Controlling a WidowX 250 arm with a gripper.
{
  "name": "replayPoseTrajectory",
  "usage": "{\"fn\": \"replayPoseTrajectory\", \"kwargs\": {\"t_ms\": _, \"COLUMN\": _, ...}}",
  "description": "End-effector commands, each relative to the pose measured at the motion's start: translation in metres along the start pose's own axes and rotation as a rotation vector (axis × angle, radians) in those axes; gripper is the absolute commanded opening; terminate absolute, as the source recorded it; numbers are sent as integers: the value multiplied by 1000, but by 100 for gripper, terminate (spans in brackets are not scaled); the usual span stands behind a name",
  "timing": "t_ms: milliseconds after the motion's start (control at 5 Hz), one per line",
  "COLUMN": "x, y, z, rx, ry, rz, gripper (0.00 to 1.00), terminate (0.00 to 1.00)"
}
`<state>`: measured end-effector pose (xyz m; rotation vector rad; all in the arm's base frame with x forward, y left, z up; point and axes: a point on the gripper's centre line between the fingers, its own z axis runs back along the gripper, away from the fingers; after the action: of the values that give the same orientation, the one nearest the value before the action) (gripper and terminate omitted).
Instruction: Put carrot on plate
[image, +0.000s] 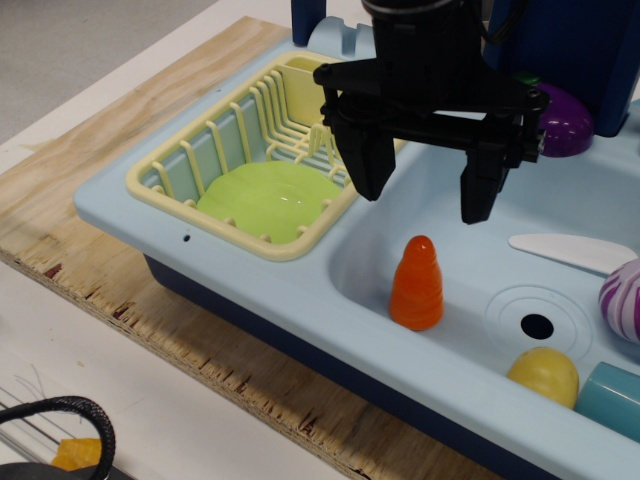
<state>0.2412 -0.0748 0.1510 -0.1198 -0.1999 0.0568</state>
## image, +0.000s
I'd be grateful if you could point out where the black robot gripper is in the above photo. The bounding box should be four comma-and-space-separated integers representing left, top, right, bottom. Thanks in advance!
314, 1, 549, 225

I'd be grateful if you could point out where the orange toy carrot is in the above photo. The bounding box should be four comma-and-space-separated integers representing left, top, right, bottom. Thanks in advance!
388, 235, 444, 331

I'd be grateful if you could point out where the green plastic plate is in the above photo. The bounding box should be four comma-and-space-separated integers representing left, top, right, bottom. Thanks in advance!
197, 161, 342, 244

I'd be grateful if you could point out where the purple toy eggplant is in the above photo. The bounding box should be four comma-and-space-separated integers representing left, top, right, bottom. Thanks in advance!
512, 71, 595, 158

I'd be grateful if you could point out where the light blue toy sink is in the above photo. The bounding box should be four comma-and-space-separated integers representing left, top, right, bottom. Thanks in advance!
74, 40, 639, 479

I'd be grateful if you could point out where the yellow dish drying rack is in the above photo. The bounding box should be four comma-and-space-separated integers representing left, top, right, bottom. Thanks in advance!
126, 51, 358, 261

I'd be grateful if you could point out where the dark blue sink backsplash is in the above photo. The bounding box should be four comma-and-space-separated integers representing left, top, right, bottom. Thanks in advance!
291, 1, 639, 137

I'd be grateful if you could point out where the white plastic toy knife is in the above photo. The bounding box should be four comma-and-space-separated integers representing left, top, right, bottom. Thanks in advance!
508, 233, 639, 274

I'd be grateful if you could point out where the purple white striped toy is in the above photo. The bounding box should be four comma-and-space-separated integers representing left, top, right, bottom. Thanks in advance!
598, 259, 639, 344

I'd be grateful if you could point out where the yellow toy lemon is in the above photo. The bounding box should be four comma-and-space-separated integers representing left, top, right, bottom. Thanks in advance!
507, 347, 579, 409

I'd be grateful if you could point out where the light blue plastic cup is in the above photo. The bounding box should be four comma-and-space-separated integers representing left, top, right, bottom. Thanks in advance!
574, 362, 639, 442

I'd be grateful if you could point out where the plywood base board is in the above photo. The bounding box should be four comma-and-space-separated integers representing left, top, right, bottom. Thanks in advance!
1, 7, 490, 479

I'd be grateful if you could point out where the orange paper scrap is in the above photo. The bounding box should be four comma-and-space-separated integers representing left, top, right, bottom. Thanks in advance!
51, 438, 102, 472

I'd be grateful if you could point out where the black braided cable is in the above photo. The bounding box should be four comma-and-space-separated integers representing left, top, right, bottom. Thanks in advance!
0, 396, 117, 480

